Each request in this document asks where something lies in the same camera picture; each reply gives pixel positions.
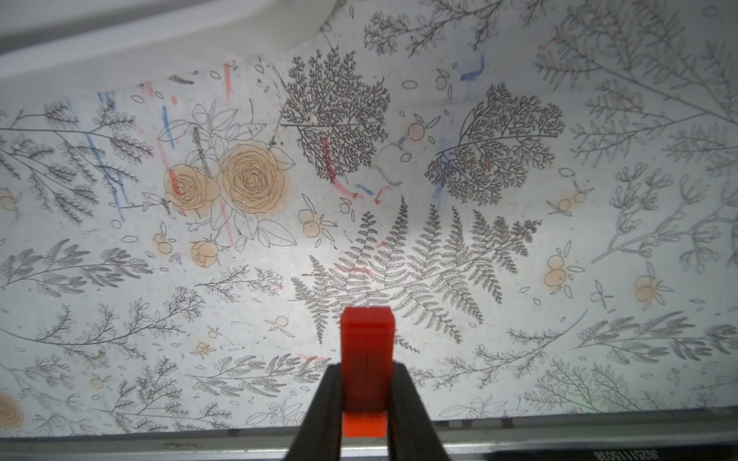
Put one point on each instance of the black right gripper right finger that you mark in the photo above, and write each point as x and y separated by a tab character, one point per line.
410	435

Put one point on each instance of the red usb drive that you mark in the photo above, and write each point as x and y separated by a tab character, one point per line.
367	341

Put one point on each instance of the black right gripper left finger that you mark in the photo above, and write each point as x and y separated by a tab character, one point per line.
320	434

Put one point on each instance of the white plastic storage box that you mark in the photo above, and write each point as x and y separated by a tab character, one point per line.
53	49

